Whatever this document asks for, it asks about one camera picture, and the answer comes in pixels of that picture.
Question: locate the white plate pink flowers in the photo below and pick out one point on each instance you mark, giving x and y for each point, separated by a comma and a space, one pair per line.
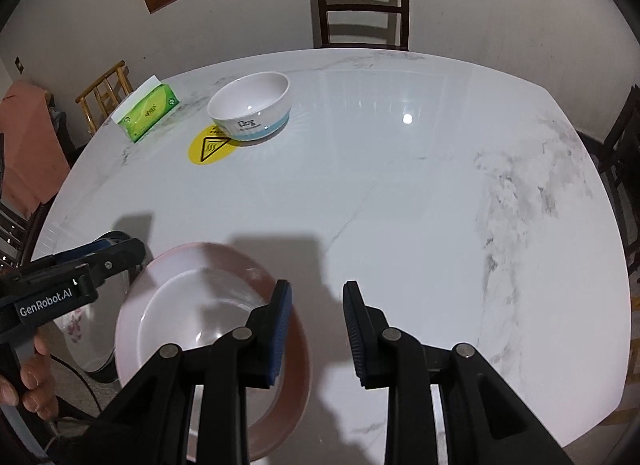
89, 334

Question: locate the white blue dog bowl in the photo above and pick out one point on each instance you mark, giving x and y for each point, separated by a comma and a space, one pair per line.
252, 107

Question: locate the green tissue pack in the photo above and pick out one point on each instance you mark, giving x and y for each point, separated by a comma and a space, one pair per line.
146, 106

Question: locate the dark wooden side chair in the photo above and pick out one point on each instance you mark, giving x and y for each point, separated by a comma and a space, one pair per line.
617, 162

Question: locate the large pink bowl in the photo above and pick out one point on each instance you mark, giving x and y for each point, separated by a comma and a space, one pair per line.
190, 296

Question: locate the yellow round warning sticker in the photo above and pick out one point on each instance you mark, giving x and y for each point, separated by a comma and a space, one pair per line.
210, 146

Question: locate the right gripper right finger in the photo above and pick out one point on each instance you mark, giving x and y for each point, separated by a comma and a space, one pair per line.
365, 325

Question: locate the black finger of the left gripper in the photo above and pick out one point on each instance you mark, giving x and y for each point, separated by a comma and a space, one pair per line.
99, 259

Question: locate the pink cloth on rack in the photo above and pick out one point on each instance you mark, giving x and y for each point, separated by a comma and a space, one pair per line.
34, 163

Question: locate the light bamboo chair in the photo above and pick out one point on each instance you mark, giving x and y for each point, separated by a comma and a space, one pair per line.
103, 96

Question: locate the blue patterned dark plate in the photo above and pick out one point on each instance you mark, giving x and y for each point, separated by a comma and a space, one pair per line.
114, 291

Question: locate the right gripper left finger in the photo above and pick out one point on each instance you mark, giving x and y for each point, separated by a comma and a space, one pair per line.
269, 326

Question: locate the person's left hand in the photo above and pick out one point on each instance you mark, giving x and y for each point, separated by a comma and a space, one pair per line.
37, 377

